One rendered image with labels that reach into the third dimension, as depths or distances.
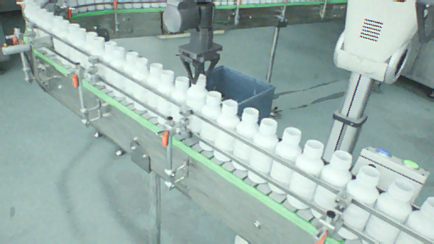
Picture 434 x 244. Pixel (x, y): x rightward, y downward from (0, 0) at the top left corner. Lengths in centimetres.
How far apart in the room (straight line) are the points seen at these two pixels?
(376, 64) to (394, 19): 15
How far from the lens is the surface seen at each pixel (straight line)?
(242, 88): 161
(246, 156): 86
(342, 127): 142
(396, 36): 123
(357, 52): 127
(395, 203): 72
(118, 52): 115
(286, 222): 83
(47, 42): 156
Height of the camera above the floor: 156
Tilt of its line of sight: 31 degrees down
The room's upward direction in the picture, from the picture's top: 6 degrees clockwise
